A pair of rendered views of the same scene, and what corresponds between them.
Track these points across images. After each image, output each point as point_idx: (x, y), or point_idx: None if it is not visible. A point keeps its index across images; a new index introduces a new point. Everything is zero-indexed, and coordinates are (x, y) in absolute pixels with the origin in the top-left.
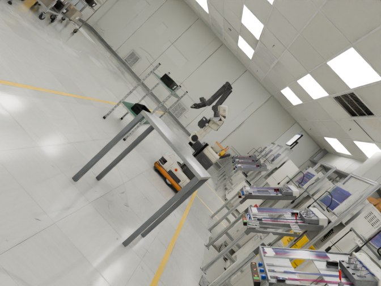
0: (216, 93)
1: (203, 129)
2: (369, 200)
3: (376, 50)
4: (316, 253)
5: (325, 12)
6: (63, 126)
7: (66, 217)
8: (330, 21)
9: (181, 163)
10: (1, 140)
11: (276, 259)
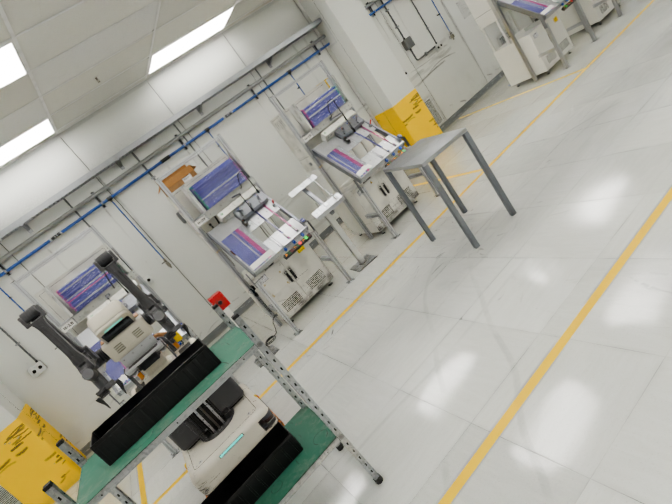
0: (134, 283)
1: (165, 360)
2: (179, 177)
3: (69, 23)
4: (335, 155)
5: None
6: (525, 275)
7: (524, 180)
8: (2, 6)
9: (198, 450)
10: (597, 170)
11: (368, 162)
